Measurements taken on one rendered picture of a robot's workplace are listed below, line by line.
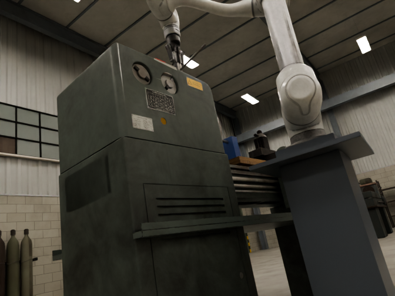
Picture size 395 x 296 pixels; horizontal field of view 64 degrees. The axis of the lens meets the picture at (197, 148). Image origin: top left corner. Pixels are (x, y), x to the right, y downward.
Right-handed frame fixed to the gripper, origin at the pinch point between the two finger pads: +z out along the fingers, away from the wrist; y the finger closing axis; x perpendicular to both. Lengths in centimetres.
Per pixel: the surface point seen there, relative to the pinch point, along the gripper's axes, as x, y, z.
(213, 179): -14, -7, 65
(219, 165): -14, 0, 58
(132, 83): -14, -44, 29
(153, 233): -18, -47, 85
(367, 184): 123, 860, -2
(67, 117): 23, -51, 29
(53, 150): 694, 254, -226
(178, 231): -18, -36, 86
